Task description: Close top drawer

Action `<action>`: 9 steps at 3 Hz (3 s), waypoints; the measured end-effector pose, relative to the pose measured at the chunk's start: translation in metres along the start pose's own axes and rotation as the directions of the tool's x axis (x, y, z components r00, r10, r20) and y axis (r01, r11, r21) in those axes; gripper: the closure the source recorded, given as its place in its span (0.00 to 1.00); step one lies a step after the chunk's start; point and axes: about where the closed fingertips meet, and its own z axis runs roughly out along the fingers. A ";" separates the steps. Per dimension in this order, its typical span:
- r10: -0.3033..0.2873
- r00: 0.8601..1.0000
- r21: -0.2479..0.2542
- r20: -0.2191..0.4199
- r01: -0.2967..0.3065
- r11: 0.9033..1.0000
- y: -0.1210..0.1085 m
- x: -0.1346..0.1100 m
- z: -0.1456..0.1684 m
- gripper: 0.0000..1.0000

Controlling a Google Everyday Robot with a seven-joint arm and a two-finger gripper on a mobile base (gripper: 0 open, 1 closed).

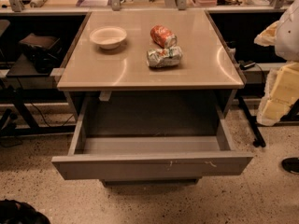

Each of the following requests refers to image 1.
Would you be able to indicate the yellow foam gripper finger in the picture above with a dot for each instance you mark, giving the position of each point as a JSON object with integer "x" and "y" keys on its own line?
{"x": 280, "y": 93}
{"x": 268, "y": 36}

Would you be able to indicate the grey top drawer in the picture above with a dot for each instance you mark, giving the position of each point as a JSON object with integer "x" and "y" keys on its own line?
{"x": 128, "y": 139}

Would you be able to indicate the grey drawer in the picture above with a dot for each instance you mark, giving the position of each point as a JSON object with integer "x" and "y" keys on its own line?
{"x": 128, "y": 139}
{"x": 188, "y": 181}

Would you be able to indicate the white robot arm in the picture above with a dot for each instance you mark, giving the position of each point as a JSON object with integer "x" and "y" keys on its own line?
{"x": 287, "y": 43}

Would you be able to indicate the grey cabinet with beige top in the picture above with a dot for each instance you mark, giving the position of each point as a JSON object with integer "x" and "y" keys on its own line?
{"x": 206, "y": 72}

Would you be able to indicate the grey lower drawer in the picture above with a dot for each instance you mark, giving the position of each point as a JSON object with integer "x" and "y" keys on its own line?
{"x": 188, "y": 181}

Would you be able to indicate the black power adapter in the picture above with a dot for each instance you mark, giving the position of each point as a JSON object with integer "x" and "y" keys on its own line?
{"x": 246, "y": 65}

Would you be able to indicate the black shoe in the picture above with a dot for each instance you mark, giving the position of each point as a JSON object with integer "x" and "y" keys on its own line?
{"x": 291, "y": 165}

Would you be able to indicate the crumpled green white chip bag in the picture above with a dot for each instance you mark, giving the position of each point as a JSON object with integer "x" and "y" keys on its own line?
{"x": 160, "y": 58}

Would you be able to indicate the red soda can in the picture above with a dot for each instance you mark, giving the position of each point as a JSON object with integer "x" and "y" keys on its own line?
{"x": 162, "y": 36}

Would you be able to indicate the white bowl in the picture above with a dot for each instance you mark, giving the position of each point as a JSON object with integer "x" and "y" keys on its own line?
{"x": 108, "y": 37}

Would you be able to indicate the black device on left shelf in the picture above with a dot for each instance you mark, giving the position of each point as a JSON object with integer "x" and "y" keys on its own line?
{"x": 43, "y": 51}

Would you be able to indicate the black object bottom left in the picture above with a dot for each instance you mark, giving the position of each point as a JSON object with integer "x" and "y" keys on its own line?
{"x": 14, "y": 212}

